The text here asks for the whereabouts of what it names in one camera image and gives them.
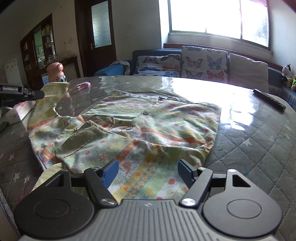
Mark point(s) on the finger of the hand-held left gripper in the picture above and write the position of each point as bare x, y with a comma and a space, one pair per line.
37, 94

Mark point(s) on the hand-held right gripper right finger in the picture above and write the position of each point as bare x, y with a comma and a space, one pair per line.
185, 172

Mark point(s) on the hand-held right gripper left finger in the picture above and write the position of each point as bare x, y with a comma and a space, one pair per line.
111, 172

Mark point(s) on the floral patterned shirt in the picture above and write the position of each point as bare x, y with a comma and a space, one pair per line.
150, 129

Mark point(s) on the tissue box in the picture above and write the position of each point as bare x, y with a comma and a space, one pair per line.
20, 111

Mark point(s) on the white appliance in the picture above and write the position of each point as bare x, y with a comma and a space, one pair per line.
12, 71

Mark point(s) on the pink water bottle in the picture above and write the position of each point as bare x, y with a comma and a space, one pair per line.
54, 70

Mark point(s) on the dark wooden glass cabinet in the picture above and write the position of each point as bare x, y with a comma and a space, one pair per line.
30, 58

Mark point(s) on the small pink cloth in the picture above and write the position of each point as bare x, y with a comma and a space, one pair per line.
83, 85

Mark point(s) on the dark wooden door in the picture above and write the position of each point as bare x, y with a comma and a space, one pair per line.
101, 60

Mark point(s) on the blue cloth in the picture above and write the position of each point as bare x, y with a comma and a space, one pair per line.
111, 69

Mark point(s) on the grey patterned cloth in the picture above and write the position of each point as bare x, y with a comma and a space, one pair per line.
124, 64

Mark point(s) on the long butterfly print cushion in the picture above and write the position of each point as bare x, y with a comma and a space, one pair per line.
157, 64

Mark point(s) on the square butterfly print cushion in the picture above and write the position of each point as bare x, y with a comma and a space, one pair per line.
203, 62

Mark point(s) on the black remote control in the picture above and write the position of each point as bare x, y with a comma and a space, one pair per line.
269, 99

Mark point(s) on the plain white cushion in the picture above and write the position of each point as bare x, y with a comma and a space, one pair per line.
247, 71

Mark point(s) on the blue sofa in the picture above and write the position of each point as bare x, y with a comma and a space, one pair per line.
275, 77

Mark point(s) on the black and white plush dog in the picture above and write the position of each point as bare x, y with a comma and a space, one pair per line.
286, 69

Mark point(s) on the window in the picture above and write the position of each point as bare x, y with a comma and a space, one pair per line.
208, 16

